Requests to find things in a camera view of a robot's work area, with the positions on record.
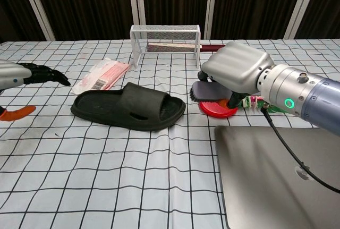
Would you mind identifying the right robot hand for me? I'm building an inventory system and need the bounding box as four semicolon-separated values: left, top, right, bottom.
197;41;275;109

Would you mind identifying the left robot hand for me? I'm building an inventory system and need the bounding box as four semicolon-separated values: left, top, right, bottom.
0;58;72;122

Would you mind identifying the grey scrubbing brush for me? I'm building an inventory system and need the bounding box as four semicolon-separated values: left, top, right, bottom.
189;81;232;102

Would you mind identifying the black rubber slipper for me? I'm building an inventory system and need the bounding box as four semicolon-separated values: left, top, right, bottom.
70;82;186;132

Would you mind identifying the colourful feather shuttlecock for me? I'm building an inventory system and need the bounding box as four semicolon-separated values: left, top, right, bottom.
240;95;290;114

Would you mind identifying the red disc with hole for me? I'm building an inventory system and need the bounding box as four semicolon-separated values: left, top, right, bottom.
199;98;239;119

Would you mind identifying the pink plastic packet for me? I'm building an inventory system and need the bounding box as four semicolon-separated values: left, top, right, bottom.
71;57;131;96

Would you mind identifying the dark white-framed folding screen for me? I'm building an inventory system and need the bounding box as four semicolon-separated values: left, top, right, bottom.
0;0;340;41

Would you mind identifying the checked blue tablecloth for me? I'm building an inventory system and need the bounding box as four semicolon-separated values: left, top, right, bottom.
0;38;340;229

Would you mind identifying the silver laptop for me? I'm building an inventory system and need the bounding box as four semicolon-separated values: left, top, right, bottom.
214;125;340;229

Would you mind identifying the red handled knife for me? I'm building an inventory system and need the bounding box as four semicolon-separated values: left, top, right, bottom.
147;42;226;53

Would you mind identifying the white mesh wire shelf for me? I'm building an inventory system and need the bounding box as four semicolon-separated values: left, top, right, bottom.
130;24;201;69

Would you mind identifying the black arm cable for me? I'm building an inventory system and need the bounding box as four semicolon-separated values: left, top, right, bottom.
261;106;340;191

